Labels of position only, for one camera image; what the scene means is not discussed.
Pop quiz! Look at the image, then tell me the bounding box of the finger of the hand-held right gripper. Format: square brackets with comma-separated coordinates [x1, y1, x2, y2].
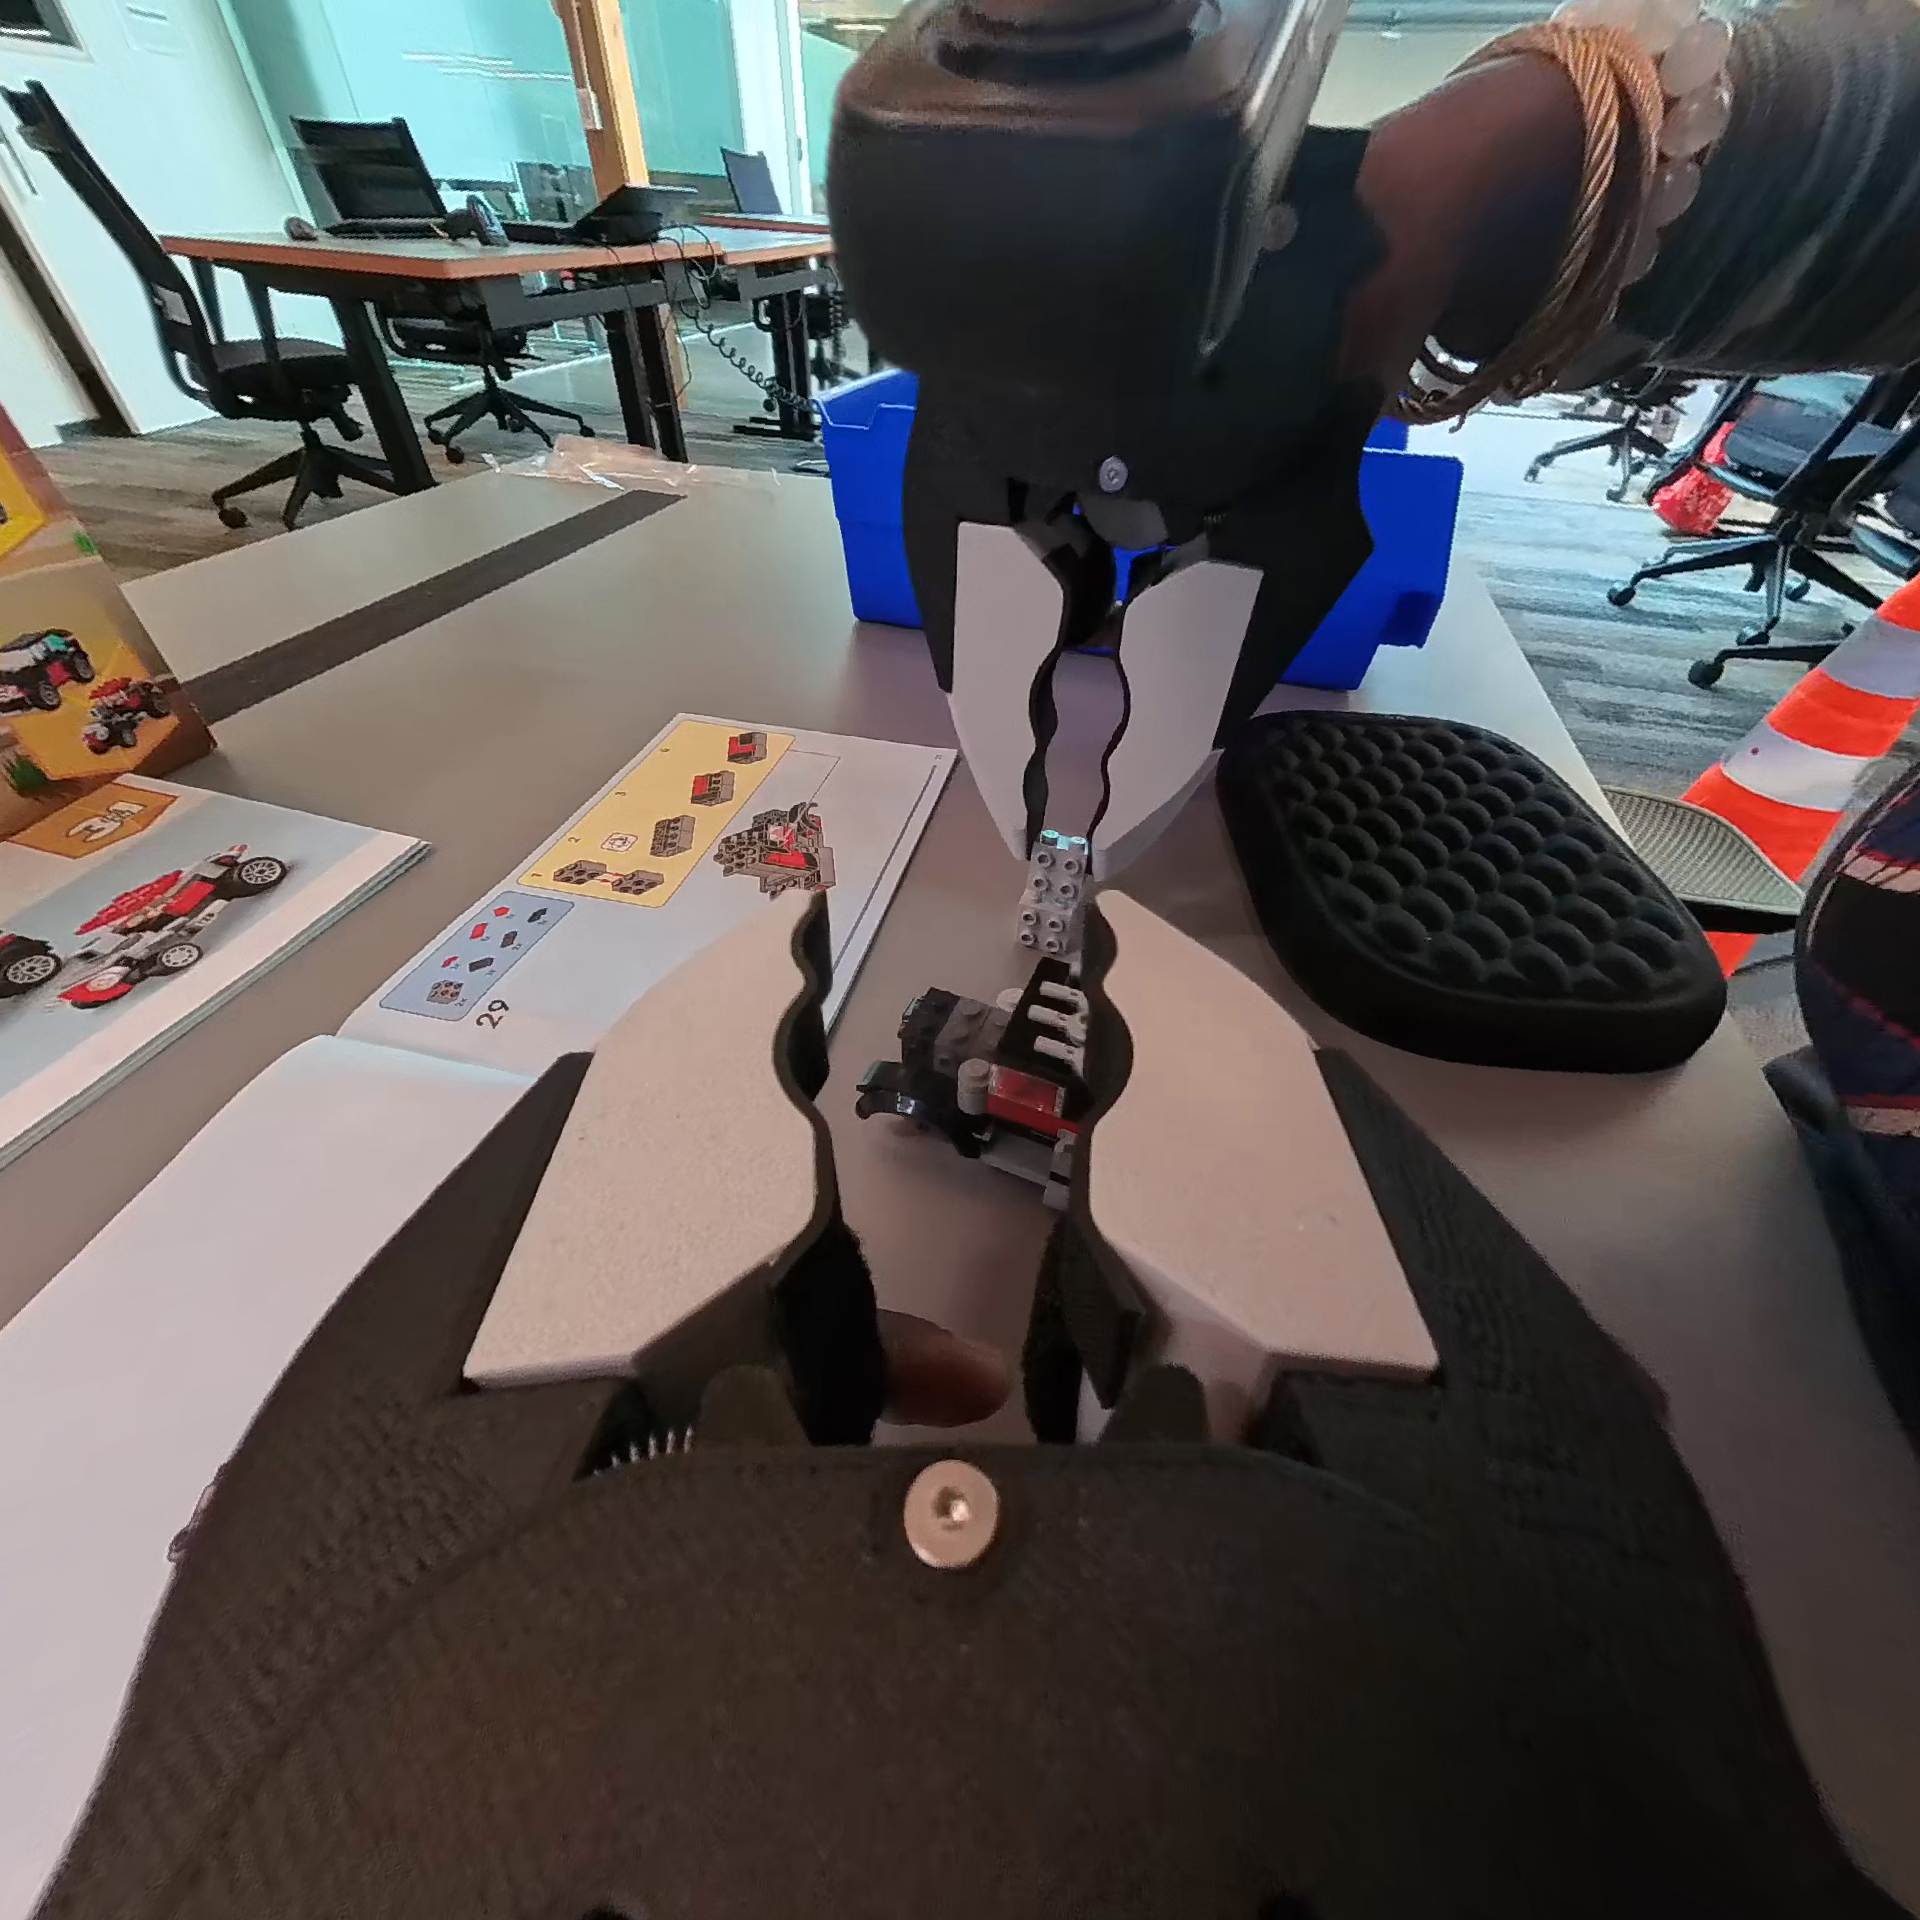
[950, 519, 1080, 866]
[1088, 560, 1266, 885]

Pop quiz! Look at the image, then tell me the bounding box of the red bag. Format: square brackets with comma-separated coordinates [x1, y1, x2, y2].
[1647, 423, 1744, 537]

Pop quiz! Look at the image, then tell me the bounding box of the orange traffic cone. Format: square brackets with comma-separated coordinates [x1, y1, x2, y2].
[1680, 575, 1920, 980]

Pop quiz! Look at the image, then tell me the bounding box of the grey desk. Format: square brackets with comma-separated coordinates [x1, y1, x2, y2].
[0, 458, 1920, 1920]

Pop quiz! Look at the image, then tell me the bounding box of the blue plastic bin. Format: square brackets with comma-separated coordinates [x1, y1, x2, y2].
[813, 368, 1466, 695]

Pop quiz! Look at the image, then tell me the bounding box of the black laptop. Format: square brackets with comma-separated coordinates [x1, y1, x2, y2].
[573, 184, 702, 245]

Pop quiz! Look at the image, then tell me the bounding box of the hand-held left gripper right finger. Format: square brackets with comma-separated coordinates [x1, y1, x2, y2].
[1028, 892, 1442, 1447]

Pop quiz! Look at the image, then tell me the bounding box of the clear plastic bag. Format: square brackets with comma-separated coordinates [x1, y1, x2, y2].
[503, 432, 839, 501]

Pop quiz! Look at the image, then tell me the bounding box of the person's dark printed shirt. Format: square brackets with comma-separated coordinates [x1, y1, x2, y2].
[1762, 765, 1920, 1501]

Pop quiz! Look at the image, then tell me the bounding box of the black textured wrist pad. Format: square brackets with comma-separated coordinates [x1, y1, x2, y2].
[1216, 709, 1730, 1076]

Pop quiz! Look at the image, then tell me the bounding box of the toy set cardboard box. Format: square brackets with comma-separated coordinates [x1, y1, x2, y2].
[0, 402, 220, 847]

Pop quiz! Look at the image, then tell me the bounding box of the person's left hand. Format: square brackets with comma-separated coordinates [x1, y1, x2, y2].
[878, 1307, 1010, 1426]

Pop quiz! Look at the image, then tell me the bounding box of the wooden pillar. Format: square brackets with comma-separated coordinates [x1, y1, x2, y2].
[575, 0, 653, 197]

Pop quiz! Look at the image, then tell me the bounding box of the toy brick truck model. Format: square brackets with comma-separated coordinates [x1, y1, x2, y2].
[855, 960, 1109, 1221]

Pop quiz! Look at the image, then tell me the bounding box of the open instruction booklet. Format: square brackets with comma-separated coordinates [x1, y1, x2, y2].
[0, 711, 962, 1913]

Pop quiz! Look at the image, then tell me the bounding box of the row of black office chairs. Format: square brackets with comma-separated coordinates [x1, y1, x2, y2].
[1522, 368, 1920, 695]

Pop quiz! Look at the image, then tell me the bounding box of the closed instruction booklet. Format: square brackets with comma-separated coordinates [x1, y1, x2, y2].
[0, 780, 434, 1175]

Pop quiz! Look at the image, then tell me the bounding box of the grey mesh chair seat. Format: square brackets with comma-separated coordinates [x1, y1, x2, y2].
[1601, 787, 1805, 921]

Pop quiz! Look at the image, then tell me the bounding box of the gold bangle bracelet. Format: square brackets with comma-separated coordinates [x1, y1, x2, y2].
[1477, 18, 1670, 378]
[1393, 225, 1622, 432]

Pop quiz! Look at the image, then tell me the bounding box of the white bead bracelet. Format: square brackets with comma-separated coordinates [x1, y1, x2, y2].
[1552, 0, 1737, 226]

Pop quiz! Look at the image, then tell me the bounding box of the black office chair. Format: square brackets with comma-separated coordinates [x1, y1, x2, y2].
[287, 116, 596, 464]
[0, 82, 440, 530]

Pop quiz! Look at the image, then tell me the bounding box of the person's right forearm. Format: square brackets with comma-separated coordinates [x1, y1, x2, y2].
[1610, 0, 1920, 380]

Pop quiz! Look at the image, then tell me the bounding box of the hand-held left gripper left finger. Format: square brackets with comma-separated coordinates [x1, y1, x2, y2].
[462, 896, 886, 1450]

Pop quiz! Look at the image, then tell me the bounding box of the wooden top office desk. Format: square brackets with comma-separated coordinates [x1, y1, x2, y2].
[158, 210, 839, 501]

